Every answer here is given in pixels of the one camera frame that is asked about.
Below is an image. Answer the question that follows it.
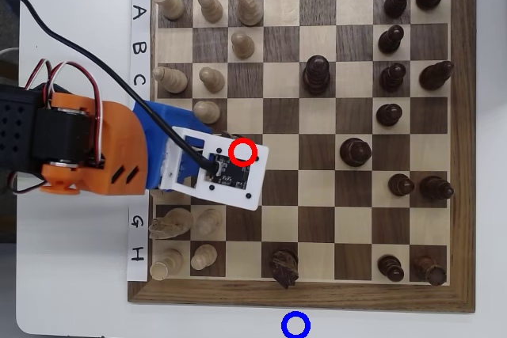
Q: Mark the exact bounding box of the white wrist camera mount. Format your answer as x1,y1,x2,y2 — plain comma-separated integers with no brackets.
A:
159,126,269,211

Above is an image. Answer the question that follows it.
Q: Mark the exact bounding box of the dark wooden queen chess piece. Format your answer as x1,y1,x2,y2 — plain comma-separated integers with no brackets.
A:
302,55,332,96

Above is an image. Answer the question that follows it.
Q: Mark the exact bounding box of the wooden chessboard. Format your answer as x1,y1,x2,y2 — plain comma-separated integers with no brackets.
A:
127,0,476,313

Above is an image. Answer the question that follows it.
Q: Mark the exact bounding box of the light wooden rook chess piece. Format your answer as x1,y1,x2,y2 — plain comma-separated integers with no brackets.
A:
149,249,185,282
151,0,185,21

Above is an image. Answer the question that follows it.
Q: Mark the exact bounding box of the black pawn E6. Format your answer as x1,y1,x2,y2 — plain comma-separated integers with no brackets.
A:
339,137,372,168

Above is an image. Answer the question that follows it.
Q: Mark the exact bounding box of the red white servo wire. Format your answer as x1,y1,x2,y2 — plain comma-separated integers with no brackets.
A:
23,59,53,90
47,61,107,161

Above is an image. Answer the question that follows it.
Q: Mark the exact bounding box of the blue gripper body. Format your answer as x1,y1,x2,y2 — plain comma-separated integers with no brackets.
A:
132,99,214,192

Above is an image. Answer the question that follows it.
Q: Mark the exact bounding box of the black camera cable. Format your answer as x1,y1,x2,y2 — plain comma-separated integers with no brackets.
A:
15,0,221,175

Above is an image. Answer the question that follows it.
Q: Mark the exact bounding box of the light wooden pawn chess piece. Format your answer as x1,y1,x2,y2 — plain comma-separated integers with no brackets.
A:
196,0,224,25
194,208,223,236
190,243,219,271
231,31,255,59
193,100,221,124
198,66,227,93

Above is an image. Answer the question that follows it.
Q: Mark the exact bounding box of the white paper letter strip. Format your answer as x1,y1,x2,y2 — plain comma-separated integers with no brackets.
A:
127,0,152,282

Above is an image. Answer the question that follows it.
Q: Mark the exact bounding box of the dark wooden pawn chess piece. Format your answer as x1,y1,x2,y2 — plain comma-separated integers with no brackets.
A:
387,173,415,197
375,103,404,127
377,254,406,283
383,0,411,19
377,24,405,55
379,62,407,93

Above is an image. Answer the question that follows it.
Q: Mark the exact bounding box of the dark wooden bishop chess piece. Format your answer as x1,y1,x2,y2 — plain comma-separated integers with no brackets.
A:
418,175,456,200
418,60,456,91

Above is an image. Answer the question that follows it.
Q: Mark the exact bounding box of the light wooden knight chess piece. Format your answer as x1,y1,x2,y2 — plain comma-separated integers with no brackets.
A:
231,0,265,27
148,207,194,241

